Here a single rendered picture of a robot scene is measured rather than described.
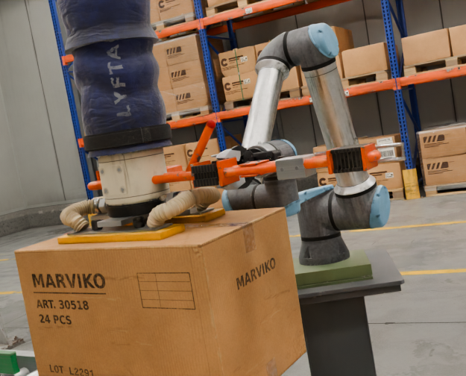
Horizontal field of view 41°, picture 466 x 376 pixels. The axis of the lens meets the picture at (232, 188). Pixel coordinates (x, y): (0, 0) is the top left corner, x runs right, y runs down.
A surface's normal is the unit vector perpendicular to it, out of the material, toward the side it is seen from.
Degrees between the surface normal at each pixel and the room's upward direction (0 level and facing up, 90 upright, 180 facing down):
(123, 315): 90
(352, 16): 90
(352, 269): 90
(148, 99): 77
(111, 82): 107
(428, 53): 89
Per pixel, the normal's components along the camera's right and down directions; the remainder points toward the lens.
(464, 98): -0.44, 0.16
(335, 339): -0.11, 0.11
